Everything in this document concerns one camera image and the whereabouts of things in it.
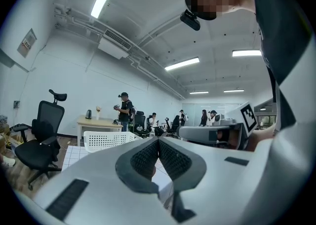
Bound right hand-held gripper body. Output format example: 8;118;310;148
208;101;260;150

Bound wooden desk white legs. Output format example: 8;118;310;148
76;114;124;147

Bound grey wall electrical panel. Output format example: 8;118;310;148
17;28;38;59

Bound white ceiling air conditioner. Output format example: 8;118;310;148
97;29;132;60

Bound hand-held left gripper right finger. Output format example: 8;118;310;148
158;126;316;225

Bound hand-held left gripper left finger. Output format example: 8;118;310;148
32;136;171;225

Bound person's right forearm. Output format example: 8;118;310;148
246;129;276;152

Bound white ceiling pipes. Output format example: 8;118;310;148
53;1;186;101

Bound white plastic tub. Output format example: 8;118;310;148
83;131;143;153

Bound black mesh office chair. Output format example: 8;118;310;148
12;89;68;191

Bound black head-mounted camera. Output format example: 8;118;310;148
179;9;201;32

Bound person's black clothing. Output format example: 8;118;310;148
246;0;314;133

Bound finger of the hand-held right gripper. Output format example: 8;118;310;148
178;124;231;145

